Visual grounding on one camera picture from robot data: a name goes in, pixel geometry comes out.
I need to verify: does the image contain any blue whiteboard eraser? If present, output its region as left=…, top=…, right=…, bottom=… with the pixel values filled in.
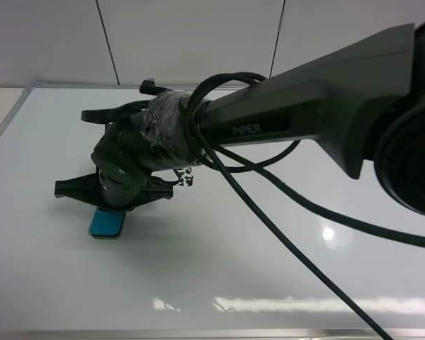
left=89, top=208, right=126, bottom=239

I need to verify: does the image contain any black marker writing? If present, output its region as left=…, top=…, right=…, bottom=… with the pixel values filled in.
left=174, top=167, right=194, bottom=187

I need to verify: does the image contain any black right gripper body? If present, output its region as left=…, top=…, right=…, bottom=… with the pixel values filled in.
left=54, top=171, right=174, bottom=211

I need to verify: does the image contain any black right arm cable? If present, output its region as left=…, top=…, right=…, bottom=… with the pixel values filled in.
left=80, top=72, right=425, bottom=340

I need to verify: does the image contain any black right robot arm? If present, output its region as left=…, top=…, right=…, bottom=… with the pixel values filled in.
left=55, top=23, right=425, bottom=215

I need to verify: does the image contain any white whiteboard with aluminium frame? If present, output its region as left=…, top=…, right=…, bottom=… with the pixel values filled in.
left=0, top=88, right=425, bottom=339

